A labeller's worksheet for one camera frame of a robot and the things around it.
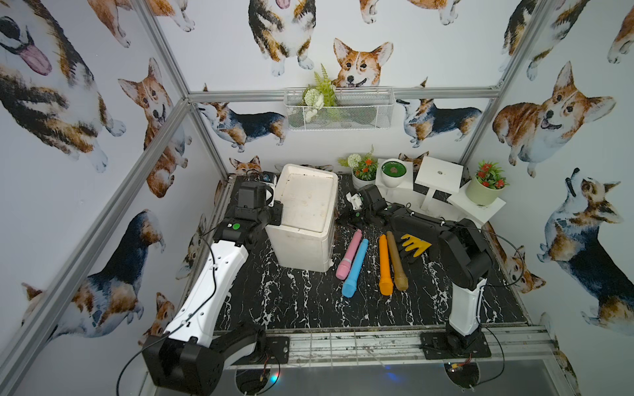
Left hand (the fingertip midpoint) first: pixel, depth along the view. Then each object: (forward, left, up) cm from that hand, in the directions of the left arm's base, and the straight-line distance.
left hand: (277, 199), depth 77 cm
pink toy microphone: (-14, -21, -23) cm, 34 cm away
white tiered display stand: (+14, -53, -5) cm, 55 cm away
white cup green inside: (+15, -40, -4) cm, 43 cm away
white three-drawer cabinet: (-12, -9, -4) cm, 15 cm away
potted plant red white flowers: (+25, -31, -12) cm, 41 cm away
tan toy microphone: (-19, -40, -23) cm, 50 cm away
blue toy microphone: (-20, -23, -23) cm, 38 cm away
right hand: (0, -17, -14) cm, 22 cm away
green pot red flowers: (+6, -70, -2) cm, 70 cm away
